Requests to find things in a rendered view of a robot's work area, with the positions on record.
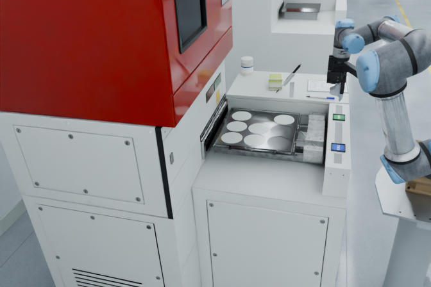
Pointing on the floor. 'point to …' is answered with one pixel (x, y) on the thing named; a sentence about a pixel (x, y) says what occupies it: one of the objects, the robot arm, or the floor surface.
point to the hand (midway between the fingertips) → (341, 98)
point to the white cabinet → (265, 241)
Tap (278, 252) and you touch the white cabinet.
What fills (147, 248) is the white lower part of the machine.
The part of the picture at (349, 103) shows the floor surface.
